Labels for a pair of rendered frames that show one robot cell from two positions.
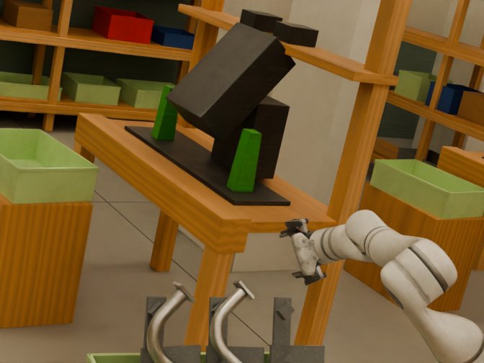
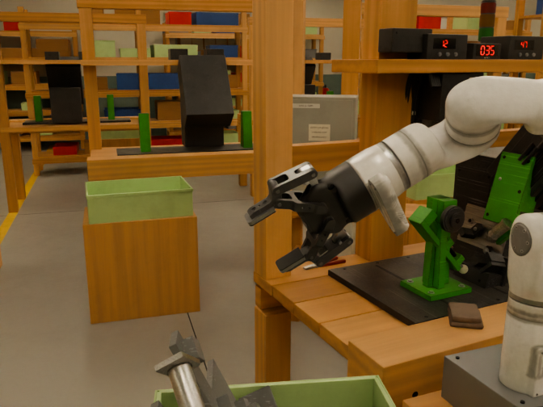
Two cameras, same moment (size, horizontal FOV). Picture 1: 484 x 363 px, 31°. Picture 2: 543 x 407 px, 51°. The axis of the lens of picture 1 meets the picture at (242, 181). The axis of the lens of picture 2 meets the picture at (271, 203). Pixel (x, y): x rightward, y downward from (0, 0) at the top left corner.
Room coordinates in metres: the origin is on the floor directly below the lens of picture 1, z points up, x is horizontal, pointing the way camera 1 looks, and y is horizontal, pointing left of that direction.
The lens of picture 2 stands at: (1.64, 0.51, 1.54)
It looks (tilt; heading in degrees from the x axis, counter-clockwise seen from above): 14 degrees down; 290
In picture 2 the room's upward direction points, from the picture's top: straight up
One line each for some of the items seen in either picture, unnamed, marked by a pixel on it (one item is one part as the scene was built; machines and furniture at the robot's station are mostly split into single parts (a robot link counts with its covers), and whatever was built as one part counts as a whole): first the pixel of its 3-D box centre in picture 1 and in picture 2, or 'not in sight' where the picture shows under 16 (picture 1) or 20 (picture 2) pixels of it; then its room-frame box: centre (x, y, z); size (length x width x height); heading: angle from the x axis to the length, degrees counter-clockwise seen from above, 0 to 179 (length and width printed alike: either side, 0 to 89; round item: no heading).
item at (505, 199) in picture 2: not in sight; (516, 187); (1.52, -1.28, 1.17); 0.13 x 0.12 x 0.20; 45
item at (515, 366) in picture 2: not in sight; (529, 340); (1.52, -0.56, 1.03); 0.09 x 0.09 x 0.17; 45
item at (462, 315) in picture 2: not in sight; (465, 314); (1.63, -0.90, 0.91); 0.10 x 0.08 x 0.03; 96
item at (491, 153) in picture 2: not in sight; (504, 199); (1.54, -1.55, 1.07); 0.30 x 0.18 x 0.34; 45
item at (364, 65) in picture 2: not in sight; (465, 65); (1.70, -1.56, 1.52); 0.90 x 0.25 x 0.04; 45
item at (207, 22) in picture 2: not in sight; (141, 90); (6.20, -6.64, 1.12); 3.01 x 0.54 x 2.24; 36
